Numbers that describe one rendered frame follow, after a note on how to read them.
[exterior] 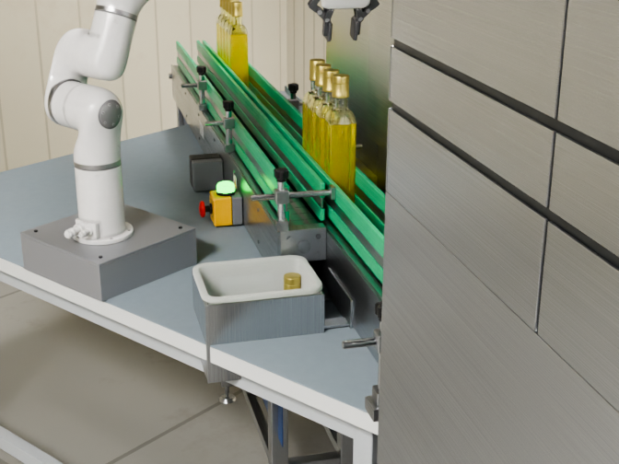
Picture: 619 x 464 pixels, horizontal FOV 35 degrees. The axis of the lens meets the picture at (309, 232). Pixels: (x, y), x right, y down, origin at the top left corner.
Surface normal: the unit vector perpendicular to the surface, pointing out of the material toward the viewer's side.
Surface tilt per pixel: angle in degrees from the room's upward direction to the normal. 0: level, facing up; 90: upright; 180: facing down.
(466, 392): 90
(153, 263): 90
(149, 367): 0
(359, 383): 0
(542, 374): 90
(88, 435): 0
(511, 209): 90
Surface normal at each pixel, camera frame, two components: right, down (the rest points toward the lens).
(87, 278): -0.64, 0.27
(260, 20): 0.77, 0.23
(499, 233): -0.97, 0.08
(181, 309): 0.00, -0.94
